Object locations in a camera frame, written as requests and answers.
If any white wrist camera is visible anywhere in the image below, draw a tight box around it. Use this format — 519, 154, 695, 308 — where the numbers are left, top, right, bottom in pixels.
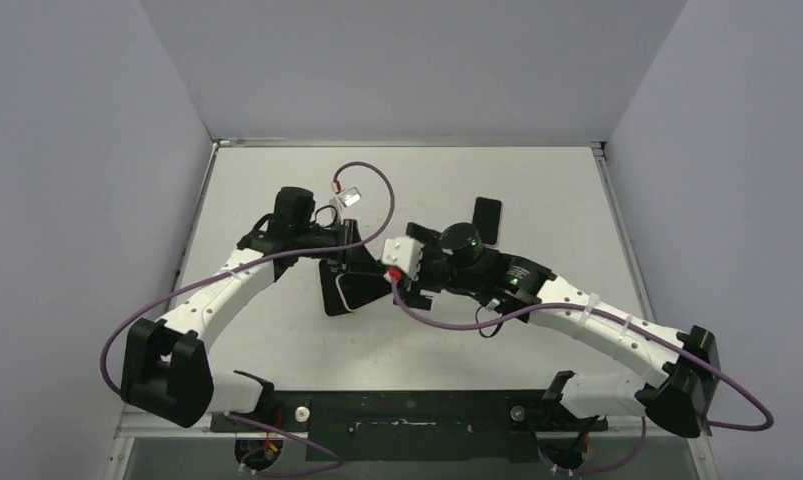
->
331, 187, 362, 212
380, 236, 424, 280

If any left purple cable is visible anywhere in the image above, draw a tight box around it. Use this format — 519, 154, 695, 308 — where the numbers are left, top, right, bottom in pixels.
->
100, 160, 397, 478

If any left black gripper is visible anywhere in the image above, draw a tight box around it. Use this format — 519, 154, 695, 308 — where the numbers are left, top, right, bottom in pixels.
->
296, 218, 384, 276

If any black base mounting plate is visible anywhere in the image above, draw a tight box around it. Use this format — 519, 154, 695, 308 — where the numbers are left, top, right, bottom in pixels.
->
250, 390, 608, 463

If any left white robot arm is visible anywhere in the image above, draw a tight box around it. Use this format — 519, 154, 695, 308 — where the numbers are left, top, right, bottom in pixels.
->
119, 186, 380, 431

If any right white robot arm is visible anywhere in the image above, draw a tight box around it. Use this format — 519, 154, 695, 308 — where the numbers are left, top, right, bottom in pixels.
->
381, 223, 720, 438

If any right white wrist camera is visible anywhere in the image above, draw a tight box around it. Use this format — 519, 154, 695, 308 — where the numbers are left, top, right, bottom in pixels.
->
380, 236, 424, 280

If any black phone case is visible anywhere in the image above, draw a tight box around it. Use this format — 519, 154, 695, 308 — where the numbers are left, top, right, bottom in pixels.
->
318, 260, 357, 317

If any phone pink case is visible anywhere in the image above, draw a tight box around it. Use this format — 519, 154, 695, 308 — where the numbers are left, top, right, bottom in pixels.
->
334, 273, 391, 313
472, 197, 503, 247

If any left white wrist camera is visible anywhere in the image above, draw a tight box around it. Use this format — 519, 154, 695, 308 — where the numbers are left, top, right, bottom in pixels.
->
331, 187, 362, 212

